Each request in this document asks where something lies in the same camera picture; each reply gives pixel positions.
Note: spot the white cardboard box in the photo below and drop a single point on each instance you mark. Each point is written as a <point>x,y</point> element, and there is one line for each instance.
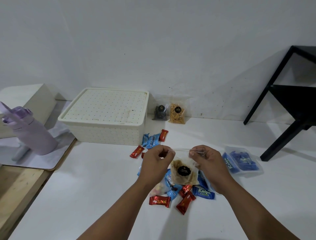
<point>29,99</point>

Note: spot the person's left thumb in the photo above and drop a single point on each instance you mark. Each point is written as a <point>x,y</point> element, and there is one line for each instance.
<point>170,156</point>

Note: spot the clear bag of dark snack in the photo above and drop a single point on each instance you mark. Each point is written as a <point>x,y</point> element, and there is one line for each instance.
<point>160,112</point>

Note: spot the black metal side table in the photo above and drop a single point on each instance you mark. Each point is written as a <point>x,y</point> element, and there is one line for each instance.
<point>293,103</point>

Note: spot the blue snack packet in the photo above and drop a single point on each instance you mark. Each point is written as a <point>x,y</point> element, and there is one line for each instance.
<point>150,143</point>
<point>156,139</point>
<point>174,190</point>
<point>203,181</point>
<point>204,193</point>
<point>145,140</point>

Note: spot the person's right thumb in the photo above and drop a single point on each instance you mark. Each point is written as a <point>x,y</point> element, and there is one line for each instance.
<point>194,158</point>

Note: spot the clear bag of blue packets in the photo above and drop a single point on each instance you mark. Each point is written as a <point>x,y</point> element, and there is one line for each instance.
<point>243,162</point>

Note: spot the white perforated box lid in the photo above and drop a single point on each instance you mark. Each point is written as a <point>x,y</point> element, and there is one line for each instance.
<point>106,106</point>

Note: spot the light wooden bench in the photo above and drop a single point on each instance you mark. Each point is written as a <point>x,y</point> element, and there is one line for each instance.
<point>17,195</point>

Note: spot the purple water bottle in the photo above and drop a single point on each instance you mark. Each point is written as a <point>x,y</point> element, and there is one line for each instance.
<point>34,133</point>

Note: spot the clear bag of orange sticks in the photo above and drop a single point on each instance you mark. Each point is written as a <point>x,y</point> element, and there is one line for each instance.
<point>177,113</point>

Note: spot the person's right hand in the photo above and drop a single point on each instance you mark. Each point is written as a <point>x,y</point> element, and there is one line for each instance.
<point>212,168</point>

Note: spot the person's left hand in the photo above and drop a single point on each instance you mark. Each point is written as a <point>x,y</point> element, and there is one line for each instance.
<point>153,165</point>

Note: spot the person's left forearm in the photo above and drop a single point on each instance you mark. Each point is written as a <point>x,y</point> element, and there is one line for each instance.
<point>123,212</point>

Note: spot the person's right forearm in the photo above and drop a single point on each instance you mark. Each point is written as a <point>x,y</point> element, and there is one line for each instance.
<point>249,212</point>

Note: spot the white perforated storage box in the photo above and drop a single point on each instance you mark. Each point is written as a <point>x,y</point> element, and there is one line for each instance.
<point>103,134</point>

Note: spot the clear bag of pastel candy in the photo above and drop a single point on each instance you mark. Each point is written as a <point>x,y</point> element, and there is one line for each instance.
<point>158,189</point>

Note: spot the clear bag of brown snack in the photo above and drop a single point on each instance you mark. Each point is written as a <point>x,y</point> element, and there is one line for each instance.
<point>184,173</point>

